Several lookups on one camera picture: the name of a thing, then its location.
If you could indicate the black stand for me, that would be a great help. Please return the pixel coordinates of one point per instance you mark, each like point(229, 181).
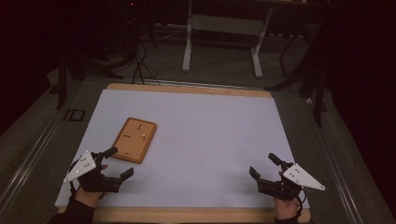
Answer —
point(318, 102)
point(62, 84)

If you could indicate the white metal stand frame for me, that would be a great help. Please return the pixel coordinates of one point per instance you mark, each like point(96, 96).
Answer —
point(225, 25)

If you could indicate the person's left hand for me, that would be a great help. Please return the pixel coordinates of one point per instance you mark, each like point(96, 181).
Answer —
point(88, 197)

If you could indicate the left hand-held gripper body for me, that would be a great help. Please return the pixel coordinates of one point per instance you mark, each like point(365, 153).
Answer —
point(90, 179)

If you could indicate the metal floor rail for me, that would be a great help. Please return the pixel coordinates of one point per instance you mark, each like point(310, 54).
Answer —
point(28, 163)
point(337, 174)

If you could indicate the small white peg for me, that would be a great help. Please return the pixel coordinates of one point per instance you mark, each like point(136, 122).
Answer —
point(143, 136)

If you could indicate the black floor box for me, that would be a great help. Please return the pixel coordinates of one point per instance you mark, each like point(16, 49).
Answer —
point(74, 115)

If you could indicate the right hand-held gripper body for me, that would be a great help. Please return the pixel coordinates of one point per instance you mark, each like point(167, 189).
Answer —
point(285, 186)

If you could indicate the wooden board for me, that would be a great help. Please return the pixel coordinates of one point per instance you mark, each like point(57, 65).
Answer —
point(134, 141)

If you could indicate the person's right hand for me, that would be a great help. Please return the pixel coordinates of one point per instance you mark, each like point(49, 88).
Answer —
point(286, 208)

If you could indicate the small dark screw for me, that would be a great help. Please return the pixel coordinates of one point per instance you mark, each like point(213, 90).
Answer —
point(126, 136)
point(140, 126)

